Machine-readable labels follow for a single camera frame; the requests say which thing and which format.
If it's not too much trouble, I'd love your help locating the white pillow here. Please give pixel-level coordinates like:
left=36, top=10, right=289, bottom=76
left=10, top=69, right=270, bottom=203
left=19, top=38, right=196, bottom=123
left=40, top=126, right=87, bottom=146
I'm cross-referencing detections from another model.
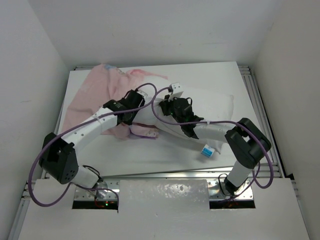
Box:
left=133, top=84, right=234, bottom=153

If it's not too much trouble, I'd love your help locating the pink purple pillowcase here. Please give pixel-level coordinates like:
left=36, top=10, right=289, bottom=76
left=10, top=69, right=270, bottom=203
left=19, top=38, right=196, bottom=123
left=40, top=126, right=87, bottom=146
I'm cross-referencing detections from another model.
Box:
left=61, top=64, right=170, bottom=132

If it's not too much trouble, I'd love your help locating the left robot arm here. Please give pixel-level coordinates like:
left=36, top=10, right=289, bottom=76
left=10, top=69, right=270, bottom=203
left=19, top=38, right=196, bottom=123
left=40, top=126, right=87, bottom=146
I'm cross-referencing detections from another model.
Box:
left=39, top=90, right=148, bottom=189

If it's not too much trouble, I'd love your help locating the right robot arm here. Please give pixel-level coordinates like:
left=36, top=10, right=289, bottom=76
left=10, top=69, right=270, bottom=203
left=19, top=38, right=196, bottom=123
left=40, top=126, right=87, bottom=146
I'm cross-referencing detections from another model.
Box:
left=158, top=95, right=272, bottom=196

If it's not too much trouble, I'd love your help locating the blue white pillow label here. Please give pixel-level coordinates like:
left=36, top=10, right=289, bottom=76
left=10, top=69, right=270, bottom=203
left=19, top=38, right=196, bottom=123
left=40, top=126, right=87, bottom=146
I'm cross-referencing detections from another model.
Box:
left=201, top=144, right=215, bottom=158

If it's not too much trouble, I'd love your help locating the white front cover board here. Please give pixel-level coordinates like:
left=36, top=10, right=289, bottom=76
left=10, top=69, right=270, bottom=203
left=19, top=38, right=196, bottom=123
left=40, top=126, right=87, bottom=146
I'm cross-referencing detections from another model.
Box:
left=19, top=178, right=309, bottom=240

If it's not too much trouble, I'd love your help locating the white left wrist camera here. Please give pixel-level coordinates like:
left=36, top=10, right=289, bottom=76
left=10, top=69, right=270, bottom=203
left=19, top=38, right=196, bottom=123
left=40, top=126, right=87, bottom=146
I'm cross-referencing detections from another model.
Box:
left=137, top=90, right=148, bottom=99

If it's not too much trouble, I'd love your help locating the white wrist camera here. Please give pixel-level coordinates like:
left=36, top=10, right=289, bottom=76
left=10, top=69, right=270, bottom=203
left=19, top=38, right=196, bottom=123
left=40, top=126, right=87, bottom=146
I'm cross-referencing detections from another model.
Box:
left=137, top=90, right=148, bottom=99
left=168, top=82, right=183, bottom=94

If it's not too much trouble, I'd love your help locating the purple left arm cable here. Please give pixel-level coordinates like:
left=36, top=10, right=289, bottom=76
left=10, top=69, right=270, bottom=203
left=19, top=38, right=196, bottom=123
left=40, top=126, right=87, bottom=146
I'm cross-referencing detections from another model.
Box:
left=27, top=82, right=157, bottom=208

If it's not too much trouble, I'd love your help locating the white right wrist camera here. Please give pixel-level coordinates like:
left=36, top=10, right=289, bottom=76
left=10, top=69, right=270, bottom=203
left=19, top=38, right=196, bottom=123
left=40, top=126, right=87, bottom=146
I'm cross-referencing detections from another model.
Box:
left=168, top=82, right=183, bottom=94

